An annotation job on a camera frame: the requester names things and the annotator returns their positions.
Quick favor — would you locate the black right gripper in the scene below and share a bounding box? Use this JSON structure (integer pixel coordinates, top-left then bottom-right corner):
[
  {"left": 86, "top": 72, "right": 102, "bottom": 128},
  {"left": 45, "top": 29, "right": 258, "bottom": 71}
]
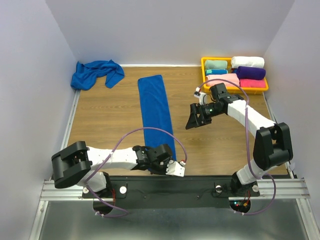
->
[{"left": 185, "top": 102, "right": 224, "bottom": 130}]

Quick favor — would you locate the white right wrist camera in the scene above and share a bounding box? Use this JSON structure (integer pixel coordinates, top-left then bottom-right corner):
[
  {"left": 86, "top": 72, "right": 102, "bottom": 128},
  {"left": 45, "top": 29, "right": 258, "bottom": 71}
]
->
[{"left": 193, "top": 87, "right": 211, "bottom": 106}]

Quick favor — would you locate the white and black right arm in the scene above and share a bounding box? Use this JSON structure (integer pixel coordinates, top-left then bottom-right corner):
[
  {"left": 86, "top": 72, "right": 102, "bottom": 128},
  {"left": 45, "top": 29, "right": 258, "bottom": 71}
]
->
[{"left": 185, "top": 83, "right": 294, "bottom": 195}]

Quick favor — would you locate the yellow plastic tray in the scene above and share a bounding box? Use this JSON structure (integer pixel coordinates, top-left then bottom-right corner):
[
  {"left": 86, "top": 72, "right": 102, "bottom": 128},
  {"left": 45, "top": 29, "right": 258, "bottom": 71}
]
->
[{"left": 201, "top": 57, "right": 269, "bottom": 95}]

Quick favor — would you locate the rolled light pink towel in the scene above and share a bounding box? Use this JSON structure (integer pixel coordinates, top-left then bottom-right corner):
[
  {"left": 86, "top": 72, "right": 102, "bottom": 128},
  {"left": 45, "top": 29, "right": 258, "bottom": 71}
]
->
[{"left": 205, "top": 73, "right": 240, "bottom": 88}]

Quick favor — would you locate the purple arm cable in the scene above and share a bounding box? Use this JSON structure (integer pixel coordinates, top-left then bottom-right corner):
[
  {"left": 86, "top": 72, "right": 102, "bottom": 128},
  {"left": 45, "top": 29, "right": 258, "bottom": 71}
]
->
[
  {"left": 194, "top": 78, "right": 277, "bottom": 216},
  {"left": 84, "top": 127, "right": 188, "bottom": 218}
]

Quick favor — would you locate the aluminium table frame rail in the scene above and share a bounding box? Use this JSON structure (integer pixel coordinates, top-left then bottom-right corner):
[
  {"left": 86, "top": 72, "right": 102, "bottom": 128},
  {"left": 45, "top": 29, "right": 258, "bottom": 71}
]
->
[{"left": 28, "top": 89, "right": 320, "bottom": 240}]

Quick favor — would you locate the blue microfibre towel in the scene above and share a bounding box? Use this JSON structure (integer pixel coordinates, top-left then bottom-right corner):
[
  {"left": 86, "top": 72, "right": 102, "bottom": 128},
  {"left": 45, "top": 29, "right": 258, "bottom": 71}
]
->
[{"left": 137, "top": 74, "right": 176, "bottom": 159}]

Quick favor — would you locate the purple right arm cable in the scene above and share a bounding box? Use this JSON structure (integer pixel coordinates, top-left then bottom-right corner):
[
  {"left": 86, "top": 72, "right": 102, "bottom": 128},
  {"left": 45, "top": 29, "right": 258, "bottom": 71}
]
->
[{"left": 194, "top": 78, "right": 277, "bottom": 216}]

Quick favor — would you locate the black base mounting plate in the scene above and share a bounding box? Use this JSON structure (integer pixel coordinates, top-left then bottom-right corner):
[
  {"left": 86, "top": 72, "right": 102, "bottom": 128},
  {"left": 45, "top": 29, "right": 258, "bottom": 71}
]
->
[{"left": 97, "top": 175, "right": 260, "bottom": 209}]

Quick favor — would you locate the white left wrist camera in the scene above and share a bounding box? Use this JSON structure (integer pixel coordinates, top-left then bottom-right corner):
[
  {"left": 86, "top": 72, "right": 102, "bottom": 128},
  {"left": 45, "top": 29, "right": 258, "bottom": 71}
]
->
[{"left": 165, "top": 161, "right": 186, "bottom": 177}]

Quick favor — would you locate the rolled white towel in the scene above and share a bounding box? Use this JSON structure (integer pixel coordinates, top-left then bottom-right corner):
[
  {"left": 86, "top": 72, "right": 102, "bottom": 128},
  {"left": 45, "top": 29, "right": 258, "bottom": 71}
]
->
[{"left": 230, "top": 56, "right": 265, "bottom": 69}]

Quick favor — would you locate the rolled purple towel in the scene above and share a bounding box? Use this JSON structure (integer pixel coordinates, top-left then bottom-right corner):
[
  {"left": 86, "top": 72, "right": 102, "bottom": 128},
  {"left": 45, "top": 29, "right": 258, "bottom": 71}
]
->
[{"left": 236, "top": 66, "right": 266, "bottom": 80}]

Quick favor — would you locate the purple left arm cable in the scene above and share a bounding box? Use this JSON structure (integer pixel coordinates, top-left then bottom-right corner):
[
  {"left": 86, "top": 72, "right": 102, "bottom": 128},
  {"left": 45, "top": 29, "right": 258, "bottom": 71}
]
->
[{"left": 84, "top": 127, "right": 188, "bottom": 218}]

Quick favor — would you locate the rolled mint green towel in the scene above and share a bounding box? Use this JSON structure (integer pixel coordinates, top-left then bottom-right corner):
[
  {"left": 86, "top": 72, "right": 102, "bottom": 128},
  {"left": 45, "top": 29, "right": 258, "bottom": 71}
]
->
[{"left": 204, "top": 59, "right": 228, "bottom": 70}]

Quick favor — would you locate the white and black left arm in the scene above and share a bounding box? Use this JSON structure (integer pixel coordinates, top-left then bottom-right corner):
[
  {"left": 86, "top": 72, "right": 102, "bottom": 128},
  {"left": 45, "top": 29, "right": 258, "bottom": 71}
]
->
[{"left": 51, "top": 141, "right": 174, "bottom": 197}]

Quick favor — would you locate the crumpled blue towel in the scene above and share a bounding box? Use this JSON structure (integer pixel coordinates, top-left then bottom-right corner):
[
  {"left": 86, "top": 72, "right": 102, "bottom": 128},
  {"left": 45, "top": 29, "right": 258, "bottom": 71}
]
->
[{"left": 70, "top": 60, "right": 125, "bottom": 91}]

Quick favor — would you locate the rolled teal towel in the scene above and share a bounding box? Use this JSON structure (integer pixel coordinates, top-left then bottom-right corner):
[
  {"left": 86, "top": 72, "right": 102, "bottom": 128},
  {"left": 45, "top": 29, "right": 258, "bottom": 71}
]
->
[{"left": 204, "top": 69, "right": 228, "bottom": 76}]

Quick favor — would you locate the rolled hot pink towel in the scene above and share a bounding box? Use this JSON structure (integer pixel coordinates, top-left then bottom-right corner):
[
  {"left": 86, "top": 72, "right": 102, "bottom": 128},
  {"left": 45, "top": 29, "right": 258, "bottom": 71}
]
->
[{"left": 239, "top": 78, "right": 266, "bottom": 89}]

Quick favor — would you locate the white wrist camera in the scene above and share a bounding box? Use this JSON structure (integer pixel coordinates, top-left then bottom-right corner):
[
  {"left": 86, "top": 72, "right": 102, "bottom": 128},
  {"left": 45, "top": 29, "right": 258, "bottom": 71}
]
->
[
  {"left": 193, "top": 87, "right": 211, "bottom": 106},
  {"left": 165, "top": 161, "right": 186, "bottom": 177}
]

